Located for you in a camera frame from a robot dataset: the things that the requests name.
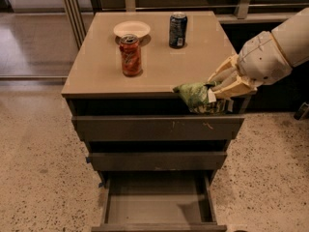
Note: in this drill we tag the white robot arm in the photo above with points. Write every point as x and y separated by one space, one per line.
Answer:
265 59

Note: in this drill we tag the grey drawer cabinet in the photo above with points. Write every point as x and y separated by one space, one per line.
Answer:
96 85

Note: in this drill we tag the white paper plate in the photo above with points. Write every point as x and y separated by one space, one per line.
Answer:
138 28

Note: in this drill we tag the orange soda can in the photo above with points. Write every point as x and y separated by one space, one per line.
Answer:
131 55

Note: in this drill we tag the dark blue soda can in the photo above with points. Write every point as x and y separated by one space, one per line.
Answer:
177 30

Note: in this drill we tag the grey open bottom drawer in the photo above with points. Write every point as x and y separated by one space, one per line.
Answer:
158 202

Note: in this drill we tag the metal railing frame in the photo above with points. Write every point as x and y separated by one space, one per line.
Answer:
241 19

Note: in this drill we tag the green jalapeno chip bag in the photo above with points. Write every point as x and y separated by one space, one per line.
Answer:
200 98

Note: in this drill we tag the grey top drawer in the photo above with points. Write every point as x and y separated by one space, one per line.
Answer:
157 128

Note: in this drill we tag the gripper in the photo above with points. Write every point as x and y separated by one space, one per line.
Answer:
263 58

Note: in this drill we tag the grey middle drawer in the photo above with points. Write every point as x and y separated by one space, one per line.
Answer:
168 161

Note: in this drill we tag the dark object on floor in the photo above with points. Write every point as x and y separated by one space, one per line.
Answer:
302 112

